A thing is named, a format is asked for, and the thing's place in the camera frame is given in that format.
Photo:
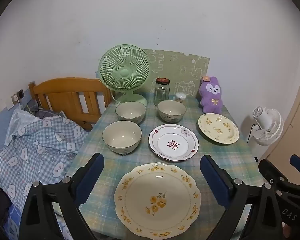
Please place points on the dark plaid pillow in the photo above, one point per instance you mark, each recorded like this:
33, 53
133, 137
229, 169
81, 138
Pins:
32, 106

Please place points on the white red-rimmed plate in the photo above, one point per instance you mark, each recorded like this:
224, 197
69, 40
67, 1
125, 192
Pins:
175, 152

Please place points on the large yellow floral plate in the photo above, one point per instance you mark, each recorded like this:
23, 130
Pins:
157, 187

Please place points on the white floor fan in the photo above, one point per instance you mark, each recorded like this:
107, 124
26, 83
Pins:
267, 125

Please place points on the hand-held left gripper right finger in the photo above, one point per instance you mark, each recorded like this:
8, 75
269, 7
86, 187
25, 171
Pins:
215, 180

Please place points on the blue checked printed blanket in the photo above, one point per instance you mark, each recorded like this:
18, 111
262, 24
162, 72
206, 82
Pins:
40, 142

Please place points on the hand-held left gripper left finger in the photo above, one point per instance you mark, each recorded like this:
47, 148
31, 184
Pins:
90, 177

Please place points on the purple plush rabbit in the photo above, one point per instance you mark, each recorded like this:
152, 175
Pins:
211, 97

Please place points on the small yellow floral plate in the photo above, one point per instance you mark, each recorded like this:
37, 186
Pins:
218, 127

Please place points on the beige door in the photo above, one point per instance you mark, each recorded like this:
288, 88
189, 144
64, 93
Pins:
297, 130

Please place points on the glass jar with red lid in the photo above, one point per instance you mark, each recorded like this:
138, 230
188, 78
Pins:
161, 92

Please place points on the wall socket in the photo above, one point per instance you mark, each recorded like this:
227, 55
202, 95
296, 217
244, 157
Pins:
20, 94

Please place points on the green printed board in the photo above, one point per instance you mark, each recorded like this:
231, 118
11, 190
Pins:
172, 65

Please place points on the green desk fan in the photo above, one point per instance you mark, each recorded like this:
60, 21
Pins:
125, 73

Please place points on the cotton swab container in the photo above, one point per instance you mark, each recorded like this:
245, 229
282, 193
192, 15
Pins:
180, 97

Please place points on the light blue sheer cloth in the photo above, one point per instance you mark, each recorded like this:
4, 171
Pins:
17, 123

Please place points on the cream floral ceramic bowl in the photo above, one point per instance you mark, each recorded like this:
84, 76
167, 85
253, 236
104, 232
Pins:
171, 111
130, 112
122, 137

